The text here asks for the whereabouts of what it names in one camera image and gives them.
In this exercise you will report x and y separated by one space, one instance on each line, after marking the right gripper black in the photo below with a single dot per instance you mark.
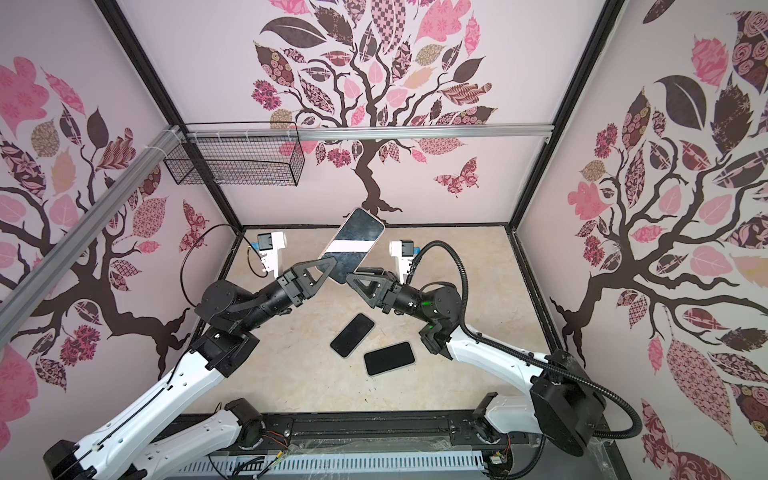
390 299

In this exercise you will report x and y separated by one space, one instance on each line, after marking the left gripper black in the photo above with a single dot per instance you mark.
304 286

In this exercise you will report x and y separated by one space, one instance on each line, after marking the black smartphone from pink case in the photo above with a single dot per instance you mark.
352 245

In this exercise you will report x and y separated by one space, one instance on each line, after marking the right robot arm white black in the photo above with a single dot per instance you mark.
555 401

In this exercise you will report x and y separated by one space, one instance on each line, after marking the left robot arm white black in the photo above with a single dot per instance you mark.
128 446

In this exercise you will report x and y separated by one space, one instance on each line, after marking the middle black smartphone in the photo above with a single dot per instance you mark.
352 335

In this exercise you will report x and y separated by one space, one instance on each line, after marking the right black smartphone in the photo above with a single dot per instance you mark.
389 358

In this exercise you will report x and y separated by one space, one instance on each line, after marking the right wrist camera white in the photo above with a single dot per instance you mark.
404 252

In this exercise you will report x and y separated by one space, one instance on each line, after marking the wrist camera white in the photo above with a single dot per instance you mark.
269 248
404 252

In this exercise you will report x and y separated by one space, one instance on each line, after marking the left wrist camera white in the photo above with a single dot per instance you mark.
269 248

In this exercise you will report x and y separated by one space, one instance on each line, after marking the black wire basket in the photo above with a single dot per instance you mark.
259 153

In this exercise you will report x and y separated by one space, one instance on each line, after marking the aluminium rail back wall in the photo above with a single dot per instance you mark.
372 132

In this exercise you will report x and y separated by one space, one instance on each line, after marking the aluminium rail wall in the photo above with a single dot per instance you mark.
372 132
24 299

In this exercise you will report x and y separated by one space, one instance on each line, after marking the white slotted cable duct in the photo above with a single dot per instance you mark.
330 466

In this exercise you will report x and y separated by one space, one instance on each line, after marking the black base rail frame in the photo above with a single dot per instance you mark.
512 456

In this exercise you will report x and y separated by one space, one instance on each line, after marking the aluminium rail left wall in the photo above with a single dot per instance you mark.
24 299

